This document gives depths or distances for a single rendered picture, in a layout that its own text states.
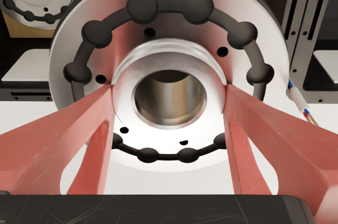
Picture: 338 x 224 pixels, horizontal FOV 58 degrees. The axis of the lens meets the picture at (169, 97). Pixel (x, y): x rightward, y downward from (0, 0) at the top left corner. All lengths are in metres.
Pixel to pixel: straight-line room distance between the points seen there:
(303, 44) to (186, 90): 0.13
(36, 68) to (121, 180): 0.46
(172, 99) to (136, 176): 0.57
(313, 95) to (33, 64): 0.26
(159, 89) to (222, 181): 0.58
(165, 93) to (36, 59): 0.20
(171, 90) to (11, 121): 0.54
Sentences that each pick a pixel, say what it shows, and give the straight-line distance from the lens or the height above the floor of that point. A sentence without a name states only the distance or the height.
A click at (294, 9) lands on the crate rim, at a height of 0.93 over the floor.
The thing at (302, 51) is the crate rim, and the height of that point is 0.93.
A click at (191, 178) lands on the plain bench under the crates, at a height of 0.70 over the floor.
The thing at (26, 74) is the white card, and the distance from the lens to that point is 0.31.
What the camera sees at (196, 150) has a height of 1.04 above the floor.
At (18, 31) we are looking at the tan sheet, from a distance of 0.39.
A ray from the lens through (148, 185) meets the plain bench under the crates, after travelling 0.73.
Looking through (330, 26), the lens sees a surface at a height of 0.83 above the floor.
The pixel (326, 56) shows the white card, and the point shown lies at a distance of 0.35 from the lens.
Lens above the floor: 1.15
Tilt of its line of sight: 54 degrees down
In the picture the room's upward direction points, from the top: 178 degrees counter-clockwise
